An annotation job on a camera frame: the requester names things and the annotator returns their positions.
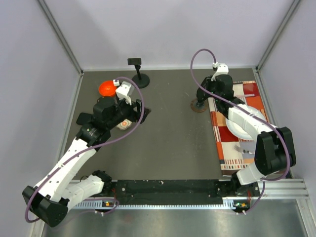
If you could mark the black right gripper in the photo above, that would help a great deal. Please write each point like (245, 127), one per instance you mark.
(209, 83)

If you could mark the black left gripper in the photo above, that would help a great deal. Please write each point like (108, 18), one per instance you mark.
(135, 115)

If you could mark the black smartphone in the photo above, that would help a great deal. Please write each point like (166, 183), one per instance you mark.
(201, 97)
(85, 118)

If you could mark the black camera stand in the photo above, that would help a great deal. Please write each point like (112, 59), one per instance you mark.
(141, 80)

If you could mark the grey metal phone stand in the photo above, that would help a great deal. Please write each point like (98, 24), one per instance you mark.
(198, 107)

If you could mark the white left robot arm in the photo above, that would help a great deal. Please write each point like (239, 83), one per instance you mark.
(54, 196)

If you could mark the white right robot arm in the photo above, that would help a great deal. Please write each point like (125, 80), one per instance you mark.
(274, 147)

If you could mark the patterned floral small bowl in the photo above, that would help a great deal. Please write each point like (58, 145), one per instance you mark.
(124, 124)

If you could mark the orange bowl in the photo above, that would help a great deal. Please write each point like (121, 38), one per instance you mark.
(107, 88)

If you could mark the white plate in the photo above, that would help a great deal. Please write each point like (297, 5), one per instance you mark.
(237, 131)

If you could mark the colourful patchwork placemat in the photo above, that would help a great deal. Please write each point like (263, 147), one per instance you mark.
(231, 160)

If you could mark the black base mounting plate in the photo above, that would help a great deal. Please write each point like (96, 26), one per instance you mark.
(174, 192)

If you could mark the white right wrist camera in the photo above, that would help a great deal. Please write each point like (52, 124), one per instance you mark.
(220, 69)

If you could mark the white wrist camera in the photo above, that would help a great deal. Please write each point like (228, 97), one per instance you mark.
(220, 69)
(124, 91)

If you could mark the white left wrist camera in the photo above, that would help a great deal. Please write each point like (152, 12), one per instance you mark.
(124, 91)

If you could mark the fork with pink handle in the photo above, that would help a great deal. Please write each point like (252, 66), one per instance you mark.
(243, 151)

